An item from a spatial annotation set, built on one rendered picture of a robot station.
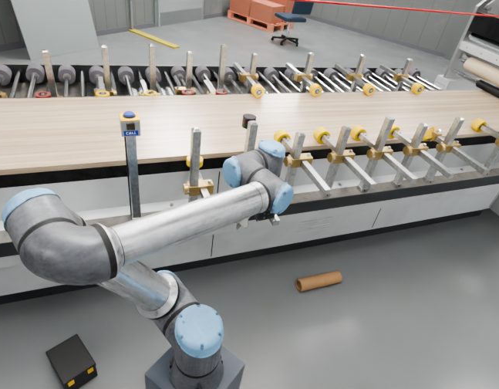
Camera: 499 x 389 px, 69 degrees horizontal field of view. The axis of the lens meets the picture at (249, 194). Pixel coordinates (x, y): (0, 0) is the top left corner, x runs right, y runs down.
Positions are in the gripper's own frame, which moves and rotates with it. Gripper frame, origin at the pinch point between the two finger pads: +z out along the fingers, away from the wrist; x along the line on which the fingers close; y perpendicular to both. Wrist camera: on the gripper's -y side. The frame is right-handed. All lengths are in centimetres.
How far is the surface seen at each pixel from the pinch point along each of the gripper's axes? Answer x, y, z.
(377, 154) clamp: 87, -30, -2
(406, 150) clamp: 109, -30, -1
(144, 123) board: -22, -95, 4
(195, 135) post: -12.3, -37.7, -19.2
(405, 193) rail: 119, -26, 28
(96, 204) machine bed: -53, -62, 29
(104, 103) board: -39, -123, 4
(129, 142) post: -38, -40, -18
